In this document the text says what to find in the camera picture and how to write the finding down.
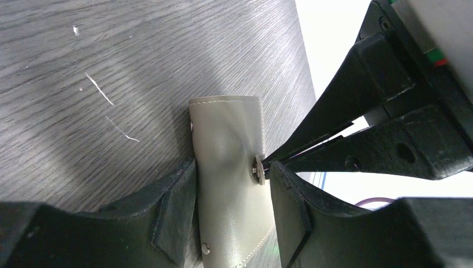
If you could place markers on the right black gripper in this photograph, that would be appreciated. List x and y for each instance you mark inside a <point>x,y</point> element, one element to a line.
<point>421,144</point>

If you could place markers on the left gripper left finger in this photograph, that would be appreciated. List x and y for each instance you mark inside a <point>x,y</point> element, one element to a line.
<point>148,228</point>

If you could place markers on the grey card holder wallet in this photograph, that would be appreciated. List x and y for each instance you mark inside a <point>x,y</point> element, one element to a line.
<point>234,207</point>

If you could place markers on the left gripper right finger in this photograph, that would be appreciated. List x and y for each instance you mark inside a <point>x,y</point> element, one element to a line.
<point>316,229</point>

